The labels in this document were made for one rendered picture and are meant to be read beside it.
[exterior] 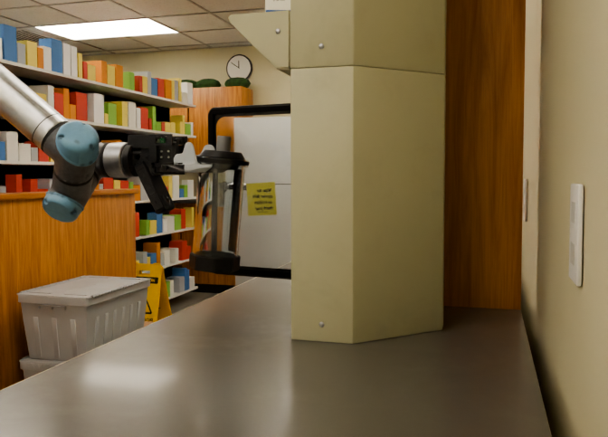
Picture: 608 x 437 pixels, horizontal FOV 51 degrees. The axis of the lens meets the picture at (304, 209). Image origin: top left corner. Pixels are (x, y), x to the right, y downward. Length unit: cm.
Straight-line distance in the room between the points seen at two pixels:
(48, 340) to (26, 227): 60
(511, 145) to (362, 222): 46
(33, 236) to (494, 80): 272
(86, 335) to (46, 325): 22
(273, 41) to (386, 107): 23
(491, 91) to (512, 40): 11
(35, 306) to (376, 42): 258
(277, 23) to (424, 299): 55
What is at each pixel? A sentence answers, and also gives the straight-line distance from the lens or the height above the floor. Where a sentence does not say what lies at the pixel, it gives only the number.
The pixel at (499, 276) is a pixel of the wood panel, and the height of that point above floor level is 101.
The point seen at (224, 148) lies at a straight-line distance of 129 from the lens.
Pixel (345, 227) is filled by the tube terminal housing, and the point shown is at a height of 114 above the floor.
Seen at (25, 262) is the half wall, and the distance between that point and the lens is 360.
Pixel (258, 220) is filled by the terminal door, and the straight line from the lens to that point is 149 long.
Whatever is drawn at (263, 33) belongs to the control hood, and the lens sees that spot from 115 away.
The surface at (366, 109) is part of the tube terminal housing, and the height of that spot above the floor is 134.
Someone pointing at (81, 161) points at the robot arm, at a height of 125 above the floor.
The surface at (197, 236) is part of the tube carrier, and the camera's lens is 129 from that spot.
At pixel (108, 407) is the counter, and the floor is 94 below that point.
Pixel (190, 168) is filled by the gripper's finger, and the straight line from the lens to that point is 127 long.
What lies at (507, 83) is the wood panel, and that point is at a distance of 144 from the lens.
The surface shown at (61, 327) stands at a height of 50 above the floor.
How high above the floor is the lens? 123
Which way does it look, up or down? 3 degrees down
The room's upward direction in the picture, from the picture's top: straight up
